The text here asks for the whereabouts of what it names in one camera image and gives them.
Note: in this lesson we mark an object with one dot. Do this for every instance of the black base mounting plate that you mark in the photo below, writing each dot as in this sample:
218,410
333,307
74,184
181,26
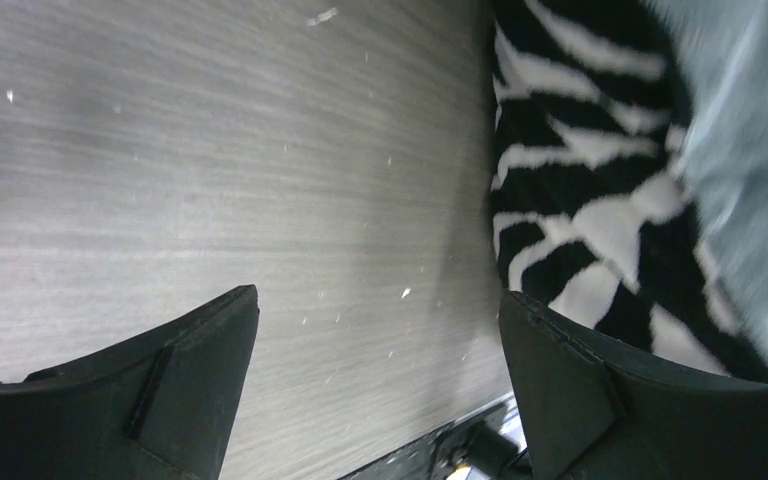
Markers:
485,444

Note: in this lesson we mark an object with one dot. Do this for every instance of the grey plush pillowcase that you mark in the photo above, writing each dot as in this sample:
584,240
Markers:
721,50

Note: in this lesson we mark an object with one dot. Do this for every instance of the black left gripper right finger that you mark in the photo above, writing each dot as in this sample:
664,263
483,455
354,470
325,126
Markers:
593,407

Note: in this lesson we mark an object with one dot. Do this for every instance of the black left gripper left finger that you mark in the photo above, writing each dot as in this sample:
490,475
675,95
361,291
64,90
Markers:
159,405

